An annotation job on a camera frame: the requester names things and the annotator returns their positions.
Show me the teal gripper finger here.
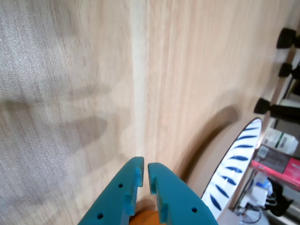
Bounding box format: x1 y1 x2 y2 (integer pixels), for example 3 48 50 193
77 156 145 225
147 162 219 225

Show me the white plate with blue leaves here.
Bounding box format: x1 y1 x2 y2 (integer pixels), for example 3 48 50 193
187 118 263 222

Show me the pink box with dark picture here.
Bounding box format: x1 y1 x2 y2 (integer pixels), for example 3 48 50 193
251 145 300 186

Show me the white power adapter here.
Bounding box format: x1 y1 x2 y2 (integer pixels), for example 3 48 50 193
254 173 274 201

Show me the small orange with green stem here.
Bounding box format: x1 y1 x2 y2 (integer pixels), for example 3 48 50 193
129 210 162 225

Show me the black bag-like object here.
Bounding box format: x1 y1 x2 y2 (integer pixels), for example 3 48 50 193
269 181 294 217

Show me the black chair caster with leg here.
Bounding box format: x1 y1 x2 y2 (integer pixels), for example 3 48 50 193
254 98 300 122

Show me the white box with green stripe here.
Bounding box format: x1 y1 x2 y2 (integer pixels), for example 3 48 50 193
262 127 296 155

